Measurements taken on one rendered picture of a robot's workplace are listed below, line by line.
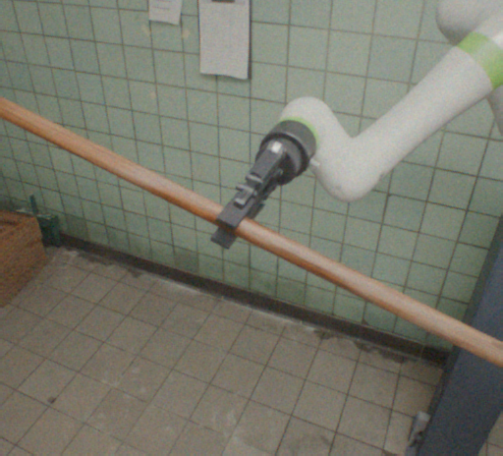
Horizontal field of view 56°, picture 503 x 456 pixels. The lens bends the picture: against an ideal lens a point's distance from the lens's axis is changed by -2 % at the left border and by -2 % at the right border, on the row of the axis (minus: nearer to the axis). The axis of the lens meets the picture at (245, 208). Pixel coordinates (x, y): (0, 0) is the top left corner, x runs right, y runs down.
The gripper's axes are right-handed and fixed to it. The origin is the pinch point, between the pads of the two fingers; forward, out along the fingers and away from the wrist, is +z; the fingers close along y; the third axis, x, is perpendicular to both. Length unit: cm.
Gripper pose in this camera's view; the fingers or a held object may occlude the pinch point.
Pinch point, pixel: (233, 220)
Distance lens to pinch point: 67.3
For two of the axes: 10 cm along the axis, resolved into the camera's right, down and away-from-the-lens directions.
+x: -8.9, -4.3, 1.7
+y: -2.4, 7.4, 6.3
